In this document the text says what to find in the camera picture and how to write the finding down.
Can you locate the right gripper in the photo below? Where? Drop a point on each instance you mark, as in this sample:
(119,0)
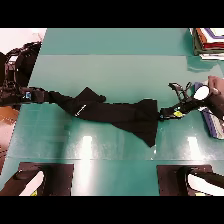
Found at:
(170,111)

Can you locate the black garment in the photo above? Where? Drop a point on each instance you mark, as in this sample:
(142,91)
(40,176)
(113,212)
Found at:
(126,115)

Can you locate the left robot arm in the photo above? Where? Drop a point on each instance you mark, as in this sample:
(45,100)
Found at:
(20,66)

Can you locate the striped garment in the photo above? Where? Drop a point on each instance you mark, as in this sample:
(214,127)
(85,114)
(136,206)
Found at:
(216,127)

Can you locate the brown garment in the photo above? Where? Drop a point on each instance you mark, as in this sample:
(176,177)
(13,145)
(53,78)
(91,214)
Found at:
(217,83)

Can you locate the white garment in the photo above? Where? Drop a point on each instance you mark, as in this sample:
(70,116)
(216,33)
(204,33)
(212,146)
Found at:
(213,56)

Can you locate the red garment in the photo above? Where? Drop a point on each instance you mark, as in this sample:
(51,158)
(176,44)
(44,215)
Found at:
(215,45)

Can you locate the orange garment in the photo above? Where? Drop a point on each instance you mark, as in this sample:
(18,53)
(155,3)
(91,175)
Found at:
(202,35)

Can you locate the purple garment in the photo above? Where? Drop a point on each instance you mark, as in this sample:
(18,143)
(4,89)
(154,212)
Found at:
(213,32)

